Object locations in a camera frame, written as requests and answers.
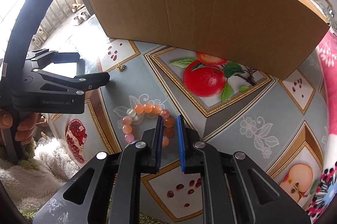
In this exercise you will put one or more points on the cardboard box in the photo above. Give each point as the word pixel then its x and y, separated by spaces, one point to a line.
pixel 205 18

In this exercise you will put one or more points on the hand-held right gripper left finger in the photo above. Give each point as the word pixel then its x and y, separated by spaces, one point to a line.
pixel 158 145

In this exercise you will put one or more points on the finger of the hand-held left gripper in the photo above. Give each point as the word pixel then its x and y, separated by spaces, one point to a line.
pixel 67 56
pixel 97 80

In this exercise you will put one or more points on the pink floral blanket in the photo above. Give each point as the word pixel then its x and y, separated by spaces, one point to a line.
pixel 327 60

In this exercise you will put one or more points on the person's left hand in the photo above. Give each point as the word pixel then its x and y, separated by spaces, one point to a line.
pixel 26 126

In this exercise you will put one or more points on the grey cabinet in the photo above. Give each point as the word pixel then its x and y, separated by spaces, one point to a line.
pixel 84 2

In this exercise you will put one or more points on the small gold earring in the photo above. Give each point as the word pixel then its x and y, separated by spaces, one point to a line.
pixel 121 67

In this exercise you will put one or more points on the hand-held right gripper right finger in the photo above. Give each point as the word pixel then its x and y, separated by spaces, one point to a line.
pixel 181 145

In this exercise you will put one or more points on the pair of beige slippers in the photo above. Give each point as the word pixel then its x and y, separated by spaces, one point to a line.
pixel 76 7

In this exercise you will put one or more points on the white fluffy rug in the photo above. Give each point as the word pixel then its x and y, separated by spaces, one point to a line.
pixel 42 174

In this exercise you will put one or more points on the fruit print tablecloth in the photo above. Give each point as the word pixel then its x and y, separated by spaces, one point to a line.
pixel 237 113

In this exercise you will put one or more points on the pair of white shoes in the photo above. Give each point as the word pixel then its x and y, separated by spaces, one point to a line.
pixel 80 19

